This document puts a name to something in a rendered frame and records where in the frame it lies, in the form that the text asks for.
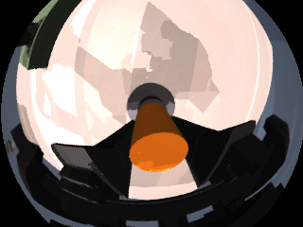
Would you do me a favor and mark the orange knob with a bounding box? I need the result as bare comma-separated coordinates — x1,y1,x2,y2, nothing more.
129,103,188,171

